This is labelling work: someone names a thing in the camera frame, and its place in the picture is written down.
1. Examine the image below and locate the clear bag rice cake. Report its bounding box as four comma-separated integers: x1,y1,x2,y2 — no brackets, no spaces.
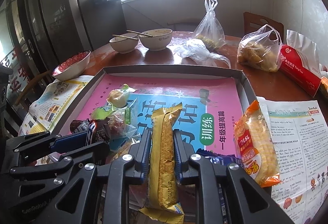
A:
109,137,141,163

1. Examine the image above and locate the green wrapped pastry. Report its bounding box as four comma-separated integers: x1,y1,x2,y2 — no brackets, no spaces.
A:
90,98,138,125

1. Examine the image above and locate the plastic bag of buns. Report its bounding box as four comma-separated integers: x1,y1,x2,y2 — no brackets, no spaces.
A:
237,24,282,72

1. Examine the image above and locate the white bowl left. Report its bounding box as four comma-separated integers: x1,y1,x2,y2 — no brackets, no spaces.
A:
109,32,139,54

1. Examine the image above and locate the wooden chopstick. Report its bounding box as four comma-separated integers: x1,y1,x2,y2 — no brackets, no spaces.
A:
127,30,153,37
113,34,138,40

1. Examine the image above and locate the clear wrapped red pastry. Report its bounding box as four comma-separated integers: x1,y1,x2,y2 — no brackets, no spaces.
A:
105,111,137,139

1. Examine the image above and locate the yellow cake snack packet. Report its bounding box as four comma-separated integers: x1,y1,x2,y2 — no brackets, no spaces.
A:
140,103,185,223

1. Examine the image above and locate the pink and blue book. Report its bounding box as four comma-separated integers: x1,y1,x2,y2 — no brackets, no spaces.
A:
60,74,244,212

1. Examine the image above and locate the small clear wrapped bun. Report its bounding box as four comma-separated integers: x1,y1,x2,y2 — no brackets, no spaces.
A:
106,84,136,109

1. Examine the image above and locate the red white patterned bowl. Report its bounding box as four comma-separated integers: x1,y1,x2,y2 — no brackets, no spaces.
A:
51,51,91,81

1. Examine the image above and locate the orange cracker packet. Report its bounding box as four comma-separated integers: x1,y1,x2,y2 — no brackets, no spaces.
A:
233,100,281,187

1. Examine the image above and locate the dark refrigerator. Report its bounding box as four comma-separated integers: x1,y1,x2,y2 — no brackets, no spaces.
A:
19,0,126,72

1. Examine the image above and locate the brown chocolate bar wrapper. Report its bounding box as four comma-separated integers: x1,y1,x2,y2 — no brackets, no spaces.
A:
69,119,110,145

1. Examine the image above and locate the colourful newspaper left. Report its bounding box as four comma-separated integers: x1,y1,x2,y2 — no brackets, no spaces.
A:
18,75,93,136

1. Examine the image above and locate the white newspaper right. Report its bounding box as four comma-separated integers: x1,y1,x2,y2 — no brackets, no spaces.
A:
257,97,327,223

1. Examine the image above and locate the orange cap medicine bottle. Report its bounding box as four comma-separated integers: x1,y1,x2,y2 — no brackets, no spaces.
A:
320,76,328,99

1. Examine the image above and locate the crumpled empty plastic bag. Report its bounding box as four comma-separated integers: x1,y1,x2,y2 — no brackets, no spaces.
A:
175,39,231,69

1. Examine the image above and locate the wooden chair back right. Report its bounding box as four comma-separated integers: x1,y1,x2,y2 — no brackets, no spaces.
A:
243,12,284,41

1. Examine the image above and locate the tall knotted plastic bag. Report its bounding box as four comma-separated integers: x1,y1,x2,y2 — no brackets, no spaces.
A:
192,0,225,52

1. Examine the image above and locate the wooden chopstick front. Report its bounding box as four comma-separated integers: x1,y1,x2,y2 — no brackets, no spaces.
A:
113,34,138,40

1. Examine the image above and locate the red tissue pack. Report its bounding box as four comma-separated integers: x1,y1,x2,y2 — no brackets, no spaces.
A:
279,30,321,97

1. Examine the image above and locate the white bowl right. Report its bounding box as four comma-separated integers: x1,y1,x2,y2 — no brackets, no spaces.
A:
139,29,173,51

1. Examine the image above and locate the blue snack packet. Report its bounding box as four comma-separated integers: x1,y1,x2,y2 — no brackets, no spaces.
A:
196,149,244,224

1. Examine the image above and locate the grey cardboard tray box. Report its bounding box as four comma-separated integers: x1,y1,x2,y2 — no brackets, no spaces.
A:
52,64,272,217

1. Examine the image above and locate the wooden chopstick back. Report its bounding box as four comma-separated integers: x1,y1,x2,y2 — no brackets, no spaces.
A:
127,30,153,37

